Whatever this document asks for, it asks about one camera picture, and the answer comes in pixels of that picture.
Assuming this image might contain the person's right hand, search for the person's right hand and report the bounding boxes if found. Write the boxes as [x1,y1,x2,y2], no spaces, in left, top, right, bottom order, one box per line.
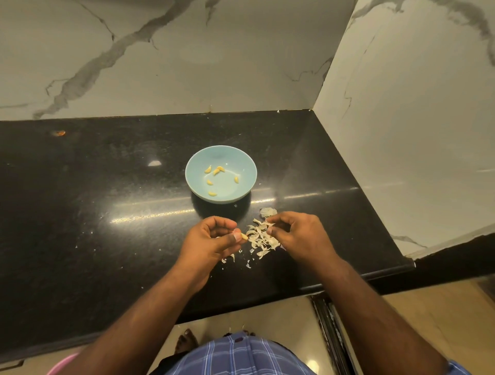
[265,211,341,273]

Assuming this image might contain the person's left hand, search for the person's left hand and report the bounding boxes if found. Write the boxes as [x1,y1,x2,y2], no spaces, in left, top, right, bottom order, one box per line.
[173,215,249,292]

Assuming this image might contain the garlic peel scrap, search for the garlic peel scrap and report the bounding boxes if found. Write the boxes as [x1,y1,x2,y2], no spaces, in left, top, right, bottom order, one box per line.
[246,207,284,261]

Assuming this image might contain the light blue bowl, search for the light blue bowl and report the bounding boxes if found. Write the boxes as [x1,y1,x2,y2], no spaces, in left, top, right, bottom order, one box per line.
[185,145,258,204]

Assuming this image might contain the cluster of peeled garlic cloves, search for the cluster of peeled garlic cloves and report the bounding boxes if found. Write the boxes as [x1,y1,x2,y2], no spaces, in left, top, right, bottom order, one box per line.
[203,164,242,197]

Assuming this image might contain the person's right forearm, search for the person's right forearm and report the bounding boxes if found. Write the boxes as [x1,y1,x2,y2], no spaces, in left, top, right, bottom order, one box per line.
[317,257,451,375]

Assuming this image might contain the person's left forearm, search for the person's left forearm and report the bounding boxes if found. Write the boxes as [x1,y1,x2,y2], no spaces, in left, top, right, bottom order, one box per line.
[60,272,202,375]

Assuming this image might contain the person's left foot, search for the person's left foot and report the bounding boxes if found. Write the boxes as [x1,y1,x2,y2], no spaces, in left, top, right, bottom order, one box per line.
[174,329,198,355]

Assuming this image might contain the black cabinet trim strip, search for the black cabinet trim strip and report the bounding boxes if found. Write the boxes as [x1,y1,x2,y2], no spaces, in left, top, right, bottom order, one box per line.
[309,292,357,375]

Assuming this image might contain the blue plaid shirt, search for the blue plaid shirt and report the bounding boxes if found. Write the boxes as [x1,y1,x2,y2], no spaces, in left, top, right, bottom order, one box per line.
[166,334,471,375]

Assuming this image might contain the pink plastic bucket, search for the pink plastic bucket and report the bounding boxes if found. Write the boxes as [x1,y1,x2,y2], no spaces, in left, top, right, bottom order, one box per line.
[46,352,80,375]

